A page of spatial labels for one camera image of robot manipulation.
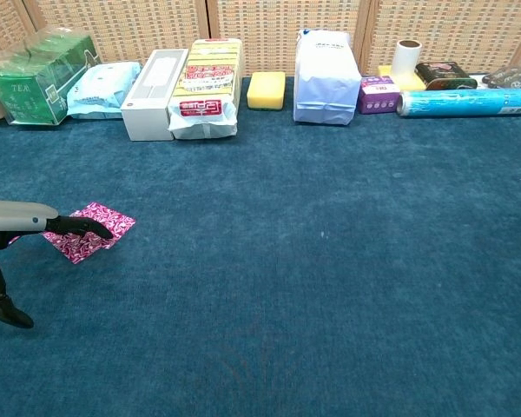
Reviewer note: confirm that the white lint roller roll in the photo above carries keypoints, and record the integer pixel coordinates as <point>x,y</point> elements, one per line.
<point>407,61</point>

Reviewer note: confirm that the pink patterned card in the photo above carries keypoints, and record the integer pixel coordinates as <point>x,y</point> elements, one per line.
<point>14,240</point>
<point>113,219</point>
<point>76,252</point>

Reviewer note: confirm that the woven folding screen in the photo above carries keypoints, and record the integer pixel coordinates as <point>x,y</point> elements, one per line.
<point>278,30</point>

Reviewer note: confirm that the black tin can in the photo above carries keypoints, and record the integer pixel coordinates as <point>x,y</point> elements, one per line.
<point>443,76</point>

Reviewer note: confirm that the light blue wet wipes pack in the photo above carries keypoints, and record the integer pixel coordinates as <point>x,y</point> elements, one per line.
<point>100,91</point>

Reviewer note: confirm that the white paper bag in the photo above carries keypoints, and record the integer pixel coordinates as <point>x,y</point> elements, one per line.
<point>325,82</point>

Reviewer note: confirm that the small purple box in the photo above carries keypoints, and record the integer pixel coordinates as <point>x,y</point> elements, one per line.
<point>375,95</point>

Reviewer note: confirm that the yellow sponge multipack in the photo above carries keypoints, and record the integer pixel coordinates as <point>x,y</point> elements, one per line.
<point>204,87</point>

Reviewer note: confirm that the blue cling film roll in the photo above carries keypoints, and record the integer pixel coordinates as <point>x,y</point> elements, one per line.
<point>469,103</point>

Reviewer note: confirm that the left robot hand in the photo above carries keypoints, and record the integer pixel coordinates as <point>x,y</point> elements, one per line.
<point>17,216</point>

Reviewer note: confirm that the clear box green tea bags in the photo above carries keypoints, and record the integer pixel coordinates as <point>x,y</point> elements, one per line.
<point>30,95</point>

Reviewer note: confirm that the dark blue table cloth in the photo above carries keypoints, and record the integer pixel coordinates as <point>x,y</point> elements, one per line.
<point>286,260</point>

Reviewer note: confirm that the white power strip box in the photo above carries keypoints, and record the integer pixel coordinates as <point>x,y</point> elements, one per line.
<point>152,108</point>

